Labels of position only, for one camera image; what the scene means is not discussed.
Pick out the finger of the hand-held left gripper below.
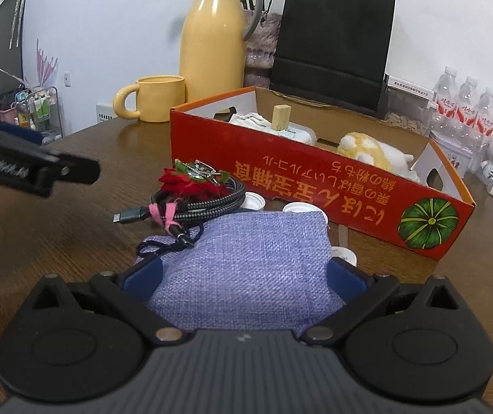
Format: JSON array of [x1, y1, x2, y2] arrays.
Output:
[[39, 151, 100, 184], [0, 114, 42, 145]]

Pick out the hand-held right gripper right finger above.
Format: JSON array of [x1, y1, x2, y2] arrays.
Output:
[[302, 256, 460, 348]]

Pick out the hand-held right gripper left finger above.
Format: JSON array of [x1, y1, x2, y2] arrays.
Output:
[[33, 256, 184, 346]]

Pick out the white bottle cap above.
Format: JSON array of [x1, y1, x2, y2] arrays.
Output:
[[243, 191, 266, 212], [282, 200, 328, 215]]

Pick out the red artificial rose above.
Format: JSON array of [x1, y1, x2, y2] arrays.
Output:
[[158, 159, 232, 197]]

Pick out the purple woven pouch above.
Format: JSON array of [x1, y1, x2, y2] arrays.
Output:
[[143, 211, 346, 339]]

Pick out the braided cable bundle pink tie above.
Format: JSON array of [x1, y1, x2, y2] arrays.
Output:
[[114, 177, 247, 236]]

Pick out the red cardboard box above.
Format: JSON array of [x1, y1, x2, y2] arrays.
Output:
[[169, 86, 475, 262]]

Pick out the metal storage cart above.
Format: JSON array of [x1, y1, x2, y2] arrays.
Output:
[[0, 86, 63, 144]]

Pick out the yellow mug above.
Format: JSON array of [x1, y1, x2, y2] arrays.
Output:
[[112, 75, 186, 124]]

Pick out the hanging umbrellas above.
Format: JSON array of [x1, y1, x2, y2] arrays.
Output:
[[8, 0, 28, 50]]

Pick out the yellow white plush toy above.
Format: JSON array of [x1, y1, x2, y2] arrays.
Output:
[[336, 131, 415, 182]]

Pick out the white plastic box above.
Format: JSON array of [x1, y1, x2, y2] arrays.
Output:
[[287, 124, 316, 145]]

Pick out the printed tin box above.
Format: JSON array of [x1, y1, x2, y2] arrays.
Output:
[[438, 131, 477, 177]]

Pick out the clear container of nuts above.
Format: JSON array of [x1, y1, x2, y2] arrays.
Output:
[[382, 73, 437, 136]]

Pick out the wooden block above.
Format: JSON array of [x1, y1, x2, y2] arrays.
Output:
[[272, 104, 292, 132]]

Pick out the yellow thermos jug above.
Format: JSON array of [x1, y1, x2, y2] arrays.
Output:
[[179, 0, 264, 103]]

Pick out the clear water bottle red label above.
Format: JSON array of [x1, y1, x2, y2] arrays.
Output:
[[476, 87, 493, 143], [431, 66, 460, 134], [457, 75, 481, 139]]

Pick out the patterned flower vase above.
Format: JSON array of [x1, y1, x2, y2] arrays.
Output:
[[243, 11, 282, 91]]

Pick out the black paper bag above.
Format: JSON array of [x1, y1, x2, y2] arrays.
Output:
[[269, 0, 398, 117]]

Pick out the thin black cable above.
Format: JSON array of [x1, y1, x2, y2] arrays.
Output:
[[135, 224, 206, 256]]

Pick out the purple flower wall sticker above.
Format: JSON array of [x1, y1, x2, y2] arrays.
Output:
[[35, 39, 59, 88]]

